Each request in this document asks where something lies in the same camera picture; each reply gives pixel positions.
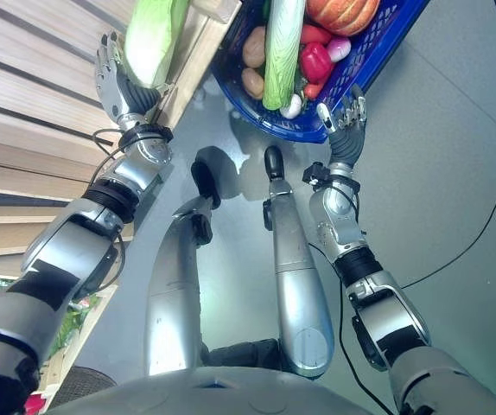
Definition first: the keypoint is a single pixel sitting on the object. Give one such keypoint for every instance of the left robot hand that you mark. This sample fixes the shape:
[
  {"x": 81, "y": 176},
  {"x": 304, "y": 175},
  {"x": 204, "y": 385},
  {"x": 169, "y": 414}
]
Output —
[{"x": 116, "y": 97}]

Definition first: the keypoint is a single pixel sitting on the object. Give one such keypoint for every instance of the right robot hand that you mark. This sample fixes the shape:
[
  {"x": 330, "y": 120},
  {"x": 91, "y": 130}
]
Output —
[{"x": 346, "y": 144}]

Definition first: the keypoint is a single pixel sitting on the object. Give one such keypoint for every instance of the pale green napa cabbage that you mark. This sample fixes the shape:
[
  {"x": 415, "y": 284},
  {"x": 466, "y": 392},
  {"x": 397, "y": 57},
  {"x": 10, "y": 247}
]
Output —
[{"x": 153, "y": 39}]

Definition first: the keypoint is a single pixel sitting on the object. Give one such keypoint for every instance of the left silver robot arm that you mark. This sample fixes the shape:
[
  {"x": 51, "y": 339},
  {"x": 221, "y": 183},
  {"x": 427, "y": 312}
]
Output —
[{"x": 71, "y": 242}]

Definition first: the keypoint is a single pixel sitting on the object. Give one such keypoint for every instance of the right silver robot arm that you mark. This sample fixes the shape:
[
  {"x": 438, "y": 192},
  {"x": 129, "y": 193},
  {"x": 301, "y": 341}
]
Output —
[{"x": 382, "y": 302}]

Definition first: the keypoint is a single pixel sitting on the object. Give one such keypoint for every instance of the blue plastic basket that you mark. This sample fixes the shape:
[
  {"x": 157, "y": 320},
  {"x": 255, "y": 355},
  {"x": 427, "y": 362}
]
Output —
[{"x": 360, "y": 56}]

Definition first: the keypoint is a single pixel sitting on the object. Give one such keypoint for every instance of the green leafy vegetables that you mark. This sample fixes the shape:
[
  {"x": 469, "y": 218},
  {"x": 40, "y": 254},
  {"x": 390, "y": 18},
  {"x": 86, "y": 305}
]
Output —
[{"x": 73, "y": 320}]

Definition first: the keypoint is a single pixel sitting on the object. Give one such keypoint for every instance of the black round woven basket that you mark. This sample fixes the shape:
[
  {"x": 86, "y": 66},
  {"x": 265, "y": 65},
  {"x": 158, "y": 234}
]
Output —
[{"x": 90, "y": 378}]

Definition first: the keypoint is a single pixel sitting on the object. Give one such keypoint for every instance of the orange carrot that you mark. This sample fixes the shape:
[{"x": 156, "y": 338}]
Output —
[{"x": 313, "y": 90}]

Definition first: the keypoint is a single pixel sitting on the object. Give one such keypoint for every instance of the white garlic bulb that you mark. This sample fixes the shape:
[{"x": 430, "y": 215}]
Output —
[{"x": 291, "y": 106}]

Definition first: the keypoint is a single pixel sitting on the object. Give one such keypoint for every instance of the red bell pepper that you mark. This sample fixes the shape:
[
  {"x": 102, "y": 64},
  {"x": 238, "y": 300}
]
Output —
[{"x": 316, "y": 62}]

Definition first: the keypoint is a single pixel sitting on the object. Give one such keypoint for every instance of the wooden slatted produce shelf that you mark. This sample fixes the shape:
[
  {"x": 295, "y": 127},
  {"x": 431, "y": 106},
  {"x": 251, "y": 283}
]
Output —
[{"x": 23, "y": 86}]

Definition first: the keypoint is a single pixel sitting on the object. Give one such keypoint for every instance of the purple red onion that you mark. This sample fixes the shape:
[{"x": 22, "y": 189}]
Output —
[{"x": 338, "y": 48}]

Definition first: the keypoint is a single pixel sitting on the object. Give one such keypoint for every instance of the long green napa cabbage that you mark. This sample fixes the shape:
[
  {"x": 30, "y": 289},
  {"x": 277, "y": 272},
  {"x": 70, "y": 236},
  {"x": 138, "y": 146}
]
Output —
[{"x": 280, "y": 56}]

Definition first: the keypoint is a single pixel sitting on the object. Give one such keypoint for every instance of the brown potato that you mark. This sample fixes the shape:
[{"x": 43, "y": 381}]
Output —
[
  {"x": 252, "y": 82},
  {"x": 253, "y": 47}
]

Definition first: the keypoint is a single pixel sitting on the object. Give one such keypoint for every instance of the red tomato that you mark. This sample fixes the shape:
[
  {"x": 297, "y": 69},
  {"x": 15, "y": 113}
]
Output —
[{"x": 315, "y": 33}]

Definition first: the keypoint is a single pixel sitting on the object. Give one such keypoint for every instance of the orange pumpkin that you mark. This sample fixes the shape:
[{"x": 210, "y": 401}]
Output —
[{"x": 343, "y": 15}]

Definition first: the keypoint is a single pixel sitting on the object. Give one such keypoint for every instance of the right silver robot leg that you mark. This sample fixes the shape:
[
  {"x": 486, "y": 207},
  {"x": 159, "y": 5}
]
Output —
[{"x": 295, "y": 281}]

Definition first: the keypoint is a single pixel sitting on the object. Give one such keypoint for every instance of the silver robot leg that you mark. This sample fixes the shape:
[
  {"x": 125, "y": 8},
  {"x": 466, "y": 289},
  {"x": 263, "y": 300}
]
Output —
[
  {"x": 174, "y": 302},
  {"x": 295, "y": 281}
]

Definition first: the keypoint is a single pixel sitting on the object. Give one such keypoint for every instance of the left silver robot leg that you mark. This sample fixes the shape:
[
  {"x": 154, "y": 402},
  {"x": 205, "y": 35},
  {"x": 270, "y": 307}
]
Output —
[{"x": 174, "y": 302}]

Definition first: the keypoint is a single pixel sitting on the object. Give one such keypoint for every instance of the silver robot torso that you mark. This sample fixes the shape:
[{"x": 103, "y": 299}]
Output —
[{"x": 213, "y": 393}]

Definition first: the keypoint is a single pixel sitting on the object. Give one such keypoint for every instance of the red vegetable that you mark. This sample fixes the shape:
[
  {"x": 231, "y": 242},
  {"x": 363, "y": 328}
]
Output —
[{"x": 35, "y": 403}]

